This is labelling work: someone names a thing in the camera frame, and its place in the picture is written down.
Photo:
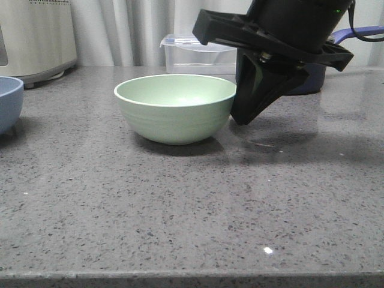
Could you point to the light blue bowl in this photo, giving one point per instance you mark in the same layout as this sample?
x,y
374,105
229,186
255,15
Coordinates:
x,y
11,101

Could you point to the grey curtain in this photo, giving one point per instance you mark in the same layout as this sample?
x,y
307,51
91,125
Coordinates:
x,y
128,33

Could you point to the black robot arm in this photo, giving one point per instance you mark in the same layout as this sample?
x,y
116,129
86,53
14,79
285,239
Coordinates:
x,y
302,24

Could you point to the clear plastic food container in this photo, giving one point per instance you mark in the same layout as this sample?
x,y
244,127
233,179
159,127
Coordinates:
x,y
184,54

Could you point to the light green bowl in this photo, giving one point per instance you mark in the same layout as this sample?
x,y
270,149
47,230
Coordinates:
x,y
176,109

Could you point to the dark blue saucepan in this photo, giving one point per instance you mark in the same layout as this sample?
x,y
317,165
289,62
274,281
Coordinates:
x,y
315,80

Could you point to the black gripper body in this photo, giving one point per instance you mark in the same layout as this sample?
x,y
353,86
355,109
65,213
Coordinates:
x,y
234,30

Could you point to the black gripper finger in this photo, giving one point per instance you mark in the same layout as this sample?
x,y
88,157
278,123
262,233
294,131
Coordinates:
x,y
261,79

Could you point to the cream toaster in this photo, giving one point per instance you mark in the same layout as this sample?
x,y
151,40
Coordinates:
x,y
37,39

